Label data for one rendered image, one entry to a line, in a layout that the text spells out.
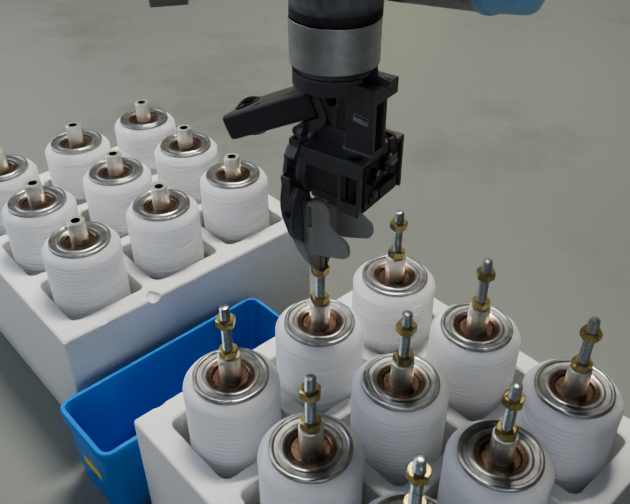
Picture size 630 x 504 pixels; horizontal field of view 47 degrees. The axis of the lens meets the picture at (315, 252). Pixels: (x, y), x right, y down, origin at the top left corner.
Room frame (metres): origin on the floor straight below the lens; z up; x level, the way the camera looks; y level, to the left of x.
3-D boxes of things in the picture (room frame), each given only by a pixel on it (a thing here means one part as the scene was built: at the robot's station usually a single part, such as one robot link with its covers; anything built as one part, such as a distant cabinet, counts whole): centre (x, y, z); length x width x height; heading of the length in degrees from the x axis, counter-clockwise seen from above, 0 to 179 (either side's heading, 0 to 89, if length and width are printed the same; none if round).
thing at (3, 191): (0.91, 0.45, 0.16); 0.10 x 0.10 x 0.18
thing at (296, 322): (0.59, 0.00, 0.25); 0.08 x 0.08 x 0.01
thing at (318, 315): (0.59, 0.00, 0.26); 0.02 x 0.02 x 0.03
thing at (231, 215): (0.90, 0.12, 0.16); 0.10 x 0.10 x 0.18
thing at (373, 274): (0.67, -0.09, 0.25); 0.08 x 0.08 x 0.01
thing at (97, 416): (0.65, 0.16, 0.06); 0.30 x 0.11 x 0.12; 133
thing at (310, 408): (0.42, 0.00, 0.30); 0.01 x 0.01 x 0.08
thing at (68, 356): (0.90, 0.28, 0.09); 0.39 x 0.39 x 0.18; 42
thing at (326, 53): (0.58, -0.02, 0.56); 0.08 x 0.08 x 0.05
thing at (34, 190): (0.82, 0.37, 0.26); 0.02 x 0.02 x 0.03
